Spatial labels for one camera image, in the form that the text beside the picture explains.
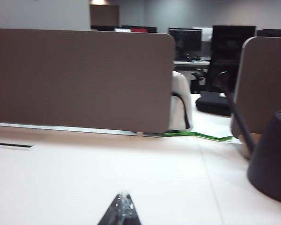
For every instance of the white office desk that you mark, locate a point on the white office desk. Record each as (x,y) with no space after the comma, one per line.
(192,63)

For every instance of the black office chair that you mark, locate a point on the black office chair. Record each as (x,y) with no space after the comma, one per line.
(231,51)

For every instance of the brown wall board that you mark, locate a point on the brown wall board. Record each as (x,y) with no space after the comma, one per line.
(104,15)

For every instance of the black zip case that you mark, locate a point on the black zip case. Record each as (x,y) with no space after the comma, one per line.
(213,103)

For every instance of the brown divider with pale edge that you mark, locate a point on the brown divider with pale edge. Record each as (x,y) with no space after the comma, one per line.
(264,82)

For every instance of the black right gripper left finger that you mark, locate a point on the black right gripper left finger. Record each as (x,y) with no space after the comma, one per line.
(114,211)

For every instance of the wide brown desk divider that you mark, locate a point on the wide brown desk divider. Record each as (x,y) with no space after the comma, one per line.
(84,79)

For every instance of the white divider foot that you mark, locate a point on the white divider foot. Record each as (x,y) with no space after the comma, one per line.
(139,134)

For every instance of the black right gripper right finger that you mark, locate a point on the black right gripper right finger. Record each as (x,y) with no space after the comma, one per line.
(131,213)

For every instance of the black can with long spout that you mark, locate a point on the black can with long spout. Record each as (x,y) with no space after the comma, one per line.
(271,159)

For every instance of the black computer monitor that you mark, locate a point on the black computer monitor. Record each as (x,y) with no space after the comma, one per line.
(187,39)
(276,32)

